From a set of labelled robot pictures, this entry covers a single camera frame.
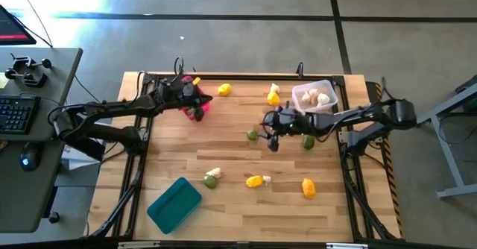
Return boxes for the white paper sheets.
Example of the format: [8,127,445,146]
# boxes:
[61,142,113,171]

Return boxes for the grey office desk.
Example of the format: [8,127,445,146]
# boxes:
[0,47,83,234]

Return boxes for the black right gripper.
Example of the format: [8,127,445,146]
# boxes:
[260,106,317,154]

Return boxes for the clear plastic basket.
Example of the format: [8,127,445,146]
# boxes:
[291,79,339,115]

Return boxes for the pink plastic basket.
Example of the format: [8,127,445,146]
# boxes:
[180,75,212,122]

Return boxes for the black computer mouse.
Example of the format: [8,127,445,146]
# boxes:
[19,141,42,172]

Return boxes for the black keyboard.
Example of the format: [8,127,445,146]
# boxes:
[0,94,42,135]

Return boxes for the grey metal table legs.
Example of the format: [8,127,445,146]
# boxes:
[416,73,477,201]

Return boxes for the yellow black hazard tape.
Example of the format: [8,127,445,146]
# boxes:
[374,81,404,239]

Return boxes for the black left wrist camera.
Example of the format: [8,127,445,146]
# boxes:
[180,80,198,99]

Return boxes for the black table frame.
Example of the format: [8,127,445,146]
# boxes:
[82,71,402,242]

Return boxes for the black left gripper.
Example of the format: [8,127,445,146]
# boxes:
[154,77,214,123]

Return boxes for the dark desktop monitor screen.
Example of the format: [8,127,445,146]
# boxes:
[0,4,37,47]

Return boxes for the teal plastic basket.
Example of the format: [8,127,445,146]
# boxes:
[146,177,203,236]

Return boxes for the black desk clamp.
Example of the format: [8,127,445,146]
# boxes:
[9,54,52,73]
[4,69,48,89]

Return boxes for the silver metal bracket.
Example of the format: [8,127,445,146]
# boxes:
[326,242,368,249]
[118,241,161,249]

